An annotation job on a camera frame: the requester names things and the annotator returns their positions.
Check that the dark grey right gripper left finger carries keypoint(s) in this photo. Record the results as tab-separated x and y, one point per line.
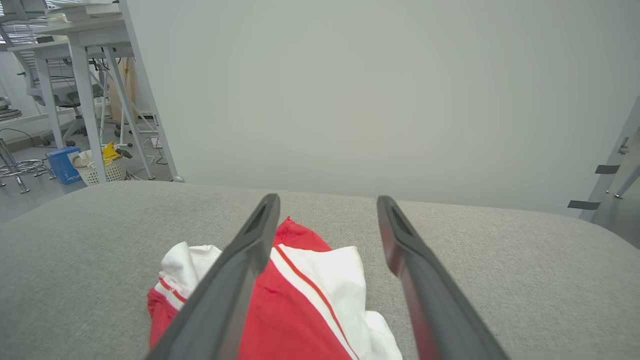
225	300

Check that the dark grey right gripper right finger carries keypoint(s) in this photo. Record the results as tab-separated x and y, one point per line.
435	300

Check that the red and white basketball jersey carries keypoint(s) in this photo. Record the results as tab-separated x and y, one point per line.
300	320

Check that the white perforated laundry basket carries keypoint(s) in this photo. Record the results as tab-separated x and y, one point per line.
112	172

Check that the yellow cloth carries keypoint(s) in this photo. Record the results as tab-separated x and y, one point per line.
110	151

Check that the white crumpled cloth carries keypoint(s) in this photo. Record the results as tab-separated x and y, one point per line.
82	159

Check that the blue plastic box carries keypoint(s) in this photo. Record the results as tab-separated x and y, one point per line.
62	165

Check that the white partition board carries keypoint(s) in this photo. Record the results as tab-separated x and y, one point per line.
350	100

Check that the grey metal stand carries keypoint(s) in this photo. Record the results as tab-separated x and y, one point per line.
617	160

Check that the brown cardboard panel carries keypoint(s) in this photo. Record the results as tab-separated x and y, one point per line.
120	92

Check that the chrome chair base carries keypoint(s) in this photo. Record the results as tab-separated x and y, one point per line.
22	167

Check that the white office desk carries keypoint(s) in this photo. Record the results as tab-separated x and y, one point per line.
85	90
47	90

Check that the grey office chair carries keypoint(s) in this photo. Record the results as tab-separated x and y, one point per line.
67	97

